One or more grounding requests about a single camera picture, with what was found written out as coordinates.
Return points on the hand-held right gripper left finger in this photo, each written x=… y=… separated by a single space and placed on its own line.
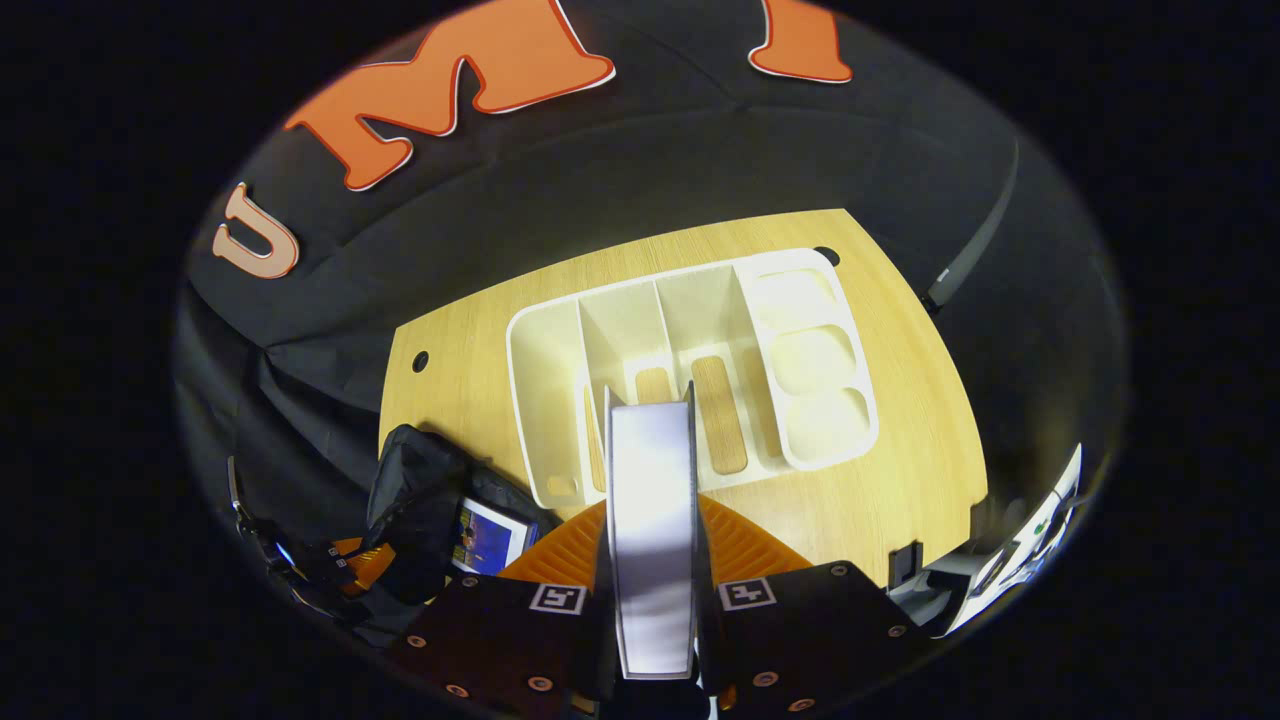
x=500 y=640

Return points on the grey curved pole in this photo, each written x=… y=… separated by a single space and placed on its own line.
x=985 y=235

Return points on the white spine book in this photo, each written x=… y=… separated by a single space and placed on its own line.
x=650 y=530

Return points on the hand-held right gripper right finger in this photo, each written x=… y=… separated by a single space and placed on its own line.
x=800 y=640

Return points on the blue cover book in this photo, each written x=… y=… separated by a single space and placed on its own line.
x=490 y=540

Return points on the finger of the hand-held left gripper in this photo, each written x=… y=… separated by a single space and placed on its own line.
x=358 y=567

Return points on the white plastic bookshelf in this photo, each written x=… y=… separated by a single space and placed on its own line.
x=550 y=400

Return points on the black schoolbag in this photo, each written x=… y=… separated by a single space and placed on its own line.
x=415 y=500

